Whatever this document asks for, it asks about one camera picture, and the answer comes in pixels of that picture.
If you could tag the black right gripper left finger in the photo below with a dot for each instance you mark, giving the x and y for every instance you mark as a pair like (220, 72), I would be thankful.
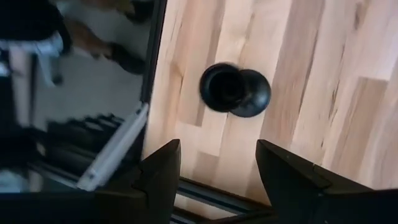
(161, 180)

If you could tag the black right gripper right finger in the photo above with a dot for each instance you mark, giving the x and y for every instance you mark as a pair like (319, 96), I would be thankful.
(289, 180)

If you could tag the silver metal bar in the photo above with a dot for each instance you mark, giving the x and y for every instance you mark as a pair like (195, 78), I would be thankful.
(115, 149)

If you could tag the black metal candlestick holder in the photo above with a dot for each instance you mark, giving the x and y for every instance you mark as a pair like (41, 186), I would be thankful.
(248, 96)

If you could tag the black aluminium table frame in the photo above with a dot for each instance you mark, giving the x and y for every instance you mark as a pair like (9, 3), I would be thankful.
(211, 196)

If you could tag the black table edge rail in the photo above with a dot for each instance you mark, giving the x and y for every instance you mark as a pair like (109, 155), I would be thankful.
(155, 46)

